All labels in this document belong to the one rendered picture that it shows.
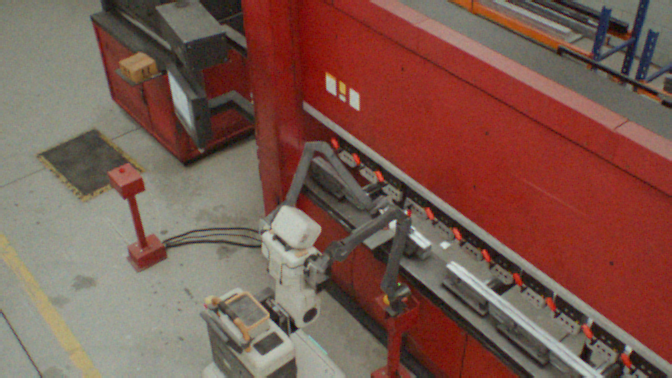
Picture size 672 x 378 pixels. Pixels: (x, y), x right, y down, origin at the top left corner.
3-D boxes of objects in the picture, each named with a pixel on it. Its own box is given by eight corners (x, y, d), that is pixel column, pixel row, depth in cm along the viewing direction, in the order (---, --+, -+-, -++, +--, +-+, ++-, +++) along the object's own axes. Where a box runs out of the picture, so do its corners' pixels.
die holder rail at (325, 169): (312, 170, 479) (311, 159, 473) (319, 167, 482) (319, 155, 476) (361, 210, 449) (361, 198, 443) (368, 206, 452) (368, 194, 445)
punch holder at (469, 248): (457, 247, 380) (460, 224, 369) (469, 240, 384) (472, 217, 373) (478, 264, 371) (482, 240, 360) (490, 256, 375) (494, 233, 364)
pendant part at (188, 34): (177, 124, 483) (154, 5, 428) (212, 113, 492) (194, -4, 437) (204, 165, 449) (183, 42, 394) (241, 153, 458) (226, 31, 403)
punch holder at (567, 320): (549, 317, 344) (555, 294, 333) (560, 308, 348) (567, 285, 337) (575, 337, 335) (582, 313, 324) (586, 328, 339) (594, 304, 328)
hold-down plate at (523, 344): (496, 330, 376) (497, 326, 374) (503, 325, 379) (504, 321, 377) (542, 368, 358) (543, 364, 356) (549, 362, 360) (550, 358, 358)
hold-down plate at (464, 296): (441, 285, 400) (442, 281, 398) (448, 280, 403) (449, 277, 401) (482, 318, 382) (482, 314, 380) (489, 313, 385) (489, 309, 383)
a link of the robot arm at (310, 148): (306, 135, 398) (308, 136, 388) (329, 143, 400) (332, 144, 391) (277, 211, 401) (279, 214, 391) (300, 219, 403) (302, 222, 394)
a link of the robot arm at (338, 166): (316, 147, 400) (318, 148, 389) (324, 140, 400) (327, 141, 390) (362, 207, 408) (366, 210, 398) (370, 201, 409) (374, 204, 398)
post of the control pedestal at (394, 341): (386, 374, 447) (388, 317, 412) (393, 370, 449) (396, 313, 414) (391, 380, 443) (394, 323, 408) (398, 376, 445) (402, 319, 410)
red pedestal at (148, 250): (125, 258, 544) (100, 171, 490) (155, 243, 556) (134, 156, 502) (137, 273, 532) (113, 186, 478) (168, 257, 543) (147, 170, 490)
